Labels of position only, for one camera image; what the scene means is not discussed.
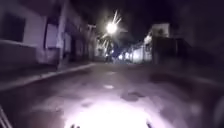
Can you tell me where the pale wall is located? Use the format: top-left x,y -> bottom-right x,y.
123,43 -> 154,64

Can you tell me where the dark asphalt road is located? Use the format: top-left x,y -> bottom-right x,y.
0,61 -> 224,128

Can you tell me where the raised pavement with pale kerb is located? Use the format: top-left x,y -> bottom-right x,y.
0,61 -> 98,92

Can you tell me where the pole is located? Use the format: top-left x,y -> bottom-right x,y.
56,0 -> 70,69

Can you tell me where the pale building with dark windows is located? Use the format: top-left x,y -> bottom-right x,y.
0,0 -> 101,68

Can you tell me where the street lamp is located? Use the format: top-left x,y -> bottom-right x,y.
105,21 -> 120,36

